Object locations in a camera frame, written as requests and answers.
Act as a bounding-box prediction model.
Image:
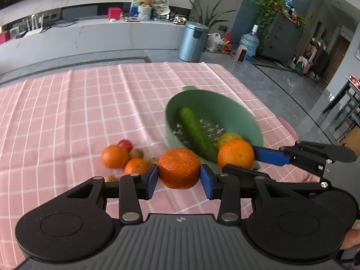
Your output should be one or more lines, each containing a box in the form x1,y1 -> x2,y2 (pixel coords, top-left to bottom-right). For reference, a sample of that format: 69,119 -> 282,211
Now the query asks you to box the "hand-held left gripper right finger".
200,164 -> 308,223

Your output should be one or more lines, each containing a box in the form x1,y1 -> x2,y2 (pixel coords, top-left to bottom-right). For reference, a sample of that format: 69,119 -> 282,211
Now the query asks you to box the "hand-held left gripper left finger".
66,164 -> 159,225

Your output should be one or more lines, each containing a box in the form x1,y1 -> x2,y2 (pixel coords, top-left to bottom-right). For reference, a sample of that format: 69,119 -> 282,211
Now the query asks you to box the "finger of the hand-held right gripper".
252,140 -> 357,173
222,164 -> 331,192

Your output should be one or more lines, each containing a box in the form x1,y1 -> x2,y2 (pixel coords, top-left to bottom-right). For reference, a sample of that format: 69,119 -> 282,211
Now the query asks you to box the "smooth round orange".
217,139 -> 255,170

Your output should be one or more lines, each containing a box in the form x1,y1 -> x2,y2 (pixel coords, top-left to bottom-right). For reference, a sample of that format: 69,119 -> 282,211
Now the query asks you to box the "large bumpy mandarin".
158,148 -> 201,190

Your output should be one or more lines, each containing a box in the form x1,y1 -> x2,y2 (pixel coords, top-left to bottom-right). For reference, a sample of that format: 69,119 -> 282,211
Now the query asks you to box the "green colander bowl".
165,86 -> 264,170

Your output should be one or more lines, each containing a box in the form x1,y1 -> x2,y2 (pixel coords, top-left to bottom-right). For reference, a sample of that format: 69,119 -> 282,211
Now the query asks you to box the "person's right forearm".
340,227 -> 360,251

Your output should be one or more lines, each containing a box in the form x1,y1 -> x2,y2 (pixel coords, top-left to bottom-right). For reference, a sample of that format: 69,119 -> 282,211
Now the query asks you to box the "small orange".
124,158 -> 150,175

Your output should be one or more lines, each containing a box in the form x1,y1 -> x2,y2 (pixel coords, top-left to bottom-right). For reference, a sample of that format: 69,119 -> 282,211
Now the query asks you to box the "yellow-green citrus fruit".
216,132 -> 243,150

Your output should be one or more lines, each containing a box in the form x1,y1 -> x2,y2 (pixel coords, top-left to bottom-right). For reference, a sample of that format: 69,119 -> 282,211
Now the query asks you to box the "red apple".
117,139 -> 134,153

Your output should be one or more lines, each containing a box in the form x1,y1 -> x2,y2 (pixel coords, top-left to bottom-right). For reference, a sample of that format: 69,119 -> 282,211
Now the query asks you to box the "green cucumber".
177,106 -> 219,164

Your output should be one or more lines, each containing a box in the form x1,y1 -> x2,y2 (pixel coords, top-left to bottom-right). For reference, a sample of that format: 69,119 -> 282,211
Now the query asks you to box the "dark dining chair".
321,74 -> 360,144

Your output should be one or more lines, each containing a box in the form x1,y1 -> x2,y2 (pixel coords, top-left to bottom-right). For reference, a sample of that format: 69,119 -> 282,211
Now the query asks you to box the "pink checked tablecloth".
0,63 -> 321,266

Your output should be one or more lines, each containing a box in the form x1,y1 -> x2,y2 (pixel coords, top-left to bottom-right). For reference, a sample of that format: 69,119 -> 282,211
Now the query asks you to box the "small pink appliance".
235,44 -> 250,63

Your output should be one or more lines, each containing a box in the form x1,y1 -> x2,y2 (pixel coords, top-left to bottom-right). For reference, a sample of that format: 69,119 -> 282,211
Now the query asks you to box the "blue water jug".
239,24 -> 260,62

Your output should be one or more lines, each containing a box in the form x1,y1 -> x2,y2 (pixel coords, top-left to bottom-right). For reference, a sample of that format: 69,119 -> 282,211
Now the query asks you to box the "grey drawer cabinet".
260,12 -> 305,68

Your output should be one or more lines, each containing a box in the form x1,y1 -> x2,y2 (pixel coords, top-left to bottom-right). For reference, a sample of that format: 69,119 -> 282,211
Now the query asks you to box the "white plastic bag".
206,32 -> 223,53

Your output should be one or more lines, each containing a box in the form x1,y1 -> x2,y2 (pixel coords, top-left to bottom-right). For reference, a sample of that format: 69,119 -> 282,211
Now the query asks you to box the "grey-blue pedal trash can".
177,21 -> 210,63

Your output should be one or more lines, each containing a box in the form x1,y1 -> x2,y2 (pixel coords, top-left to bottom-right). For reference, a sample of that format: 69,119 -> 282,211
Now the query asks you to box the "trailing green plant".
250,0 -> 287,39

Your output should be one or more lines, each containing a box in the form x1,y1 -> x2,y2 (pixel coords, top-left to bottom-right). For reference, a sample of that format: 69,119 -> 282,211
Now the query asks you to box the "white marble console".
0,15 -> 188,76

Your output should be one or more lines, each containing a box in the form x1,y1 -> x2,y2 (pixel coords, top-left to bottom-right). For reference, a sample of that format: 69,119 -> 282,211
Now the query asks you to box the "long-leaf potted plant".
187,0 -> 237,34

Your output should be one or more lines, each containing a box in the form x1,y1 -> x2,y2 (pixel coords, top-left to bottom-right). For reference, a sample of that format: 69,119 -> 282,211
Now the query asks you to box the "red box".
108,7 -> 123,21

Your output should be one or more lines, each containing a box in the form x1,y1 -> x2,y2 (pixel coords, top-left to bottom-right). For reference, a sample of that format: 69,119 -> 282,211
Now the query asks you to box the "colourful picture board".
130,0 -> 170,18

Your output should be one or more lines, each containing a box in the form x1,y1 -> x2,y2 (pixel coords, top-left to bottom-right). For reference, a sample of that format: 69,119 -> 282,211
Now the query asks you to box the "white antenna router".
25,13 -> 45,38

